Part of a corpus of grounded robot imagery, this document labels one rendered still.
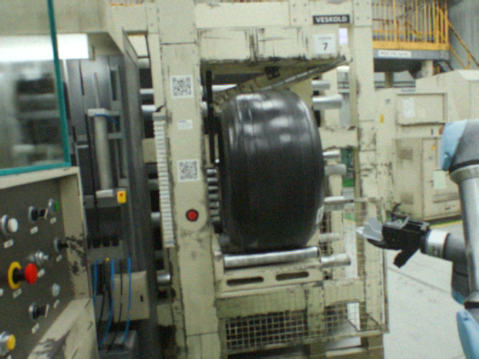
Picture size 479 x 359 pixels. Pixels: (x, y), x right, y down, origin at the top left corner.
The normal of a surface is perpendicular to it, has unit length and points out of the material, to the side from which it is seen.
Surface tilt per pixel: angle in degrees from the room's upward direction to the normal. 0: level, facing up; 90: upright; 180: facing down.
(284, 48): 90
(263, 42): 90
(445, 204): 90
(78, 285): 90
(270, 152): 74
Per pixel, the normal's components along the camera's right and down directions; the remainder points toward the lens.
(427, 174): 0.35, 0.06
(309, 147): 0.35, -0.21
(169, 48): 0.12, 0.08
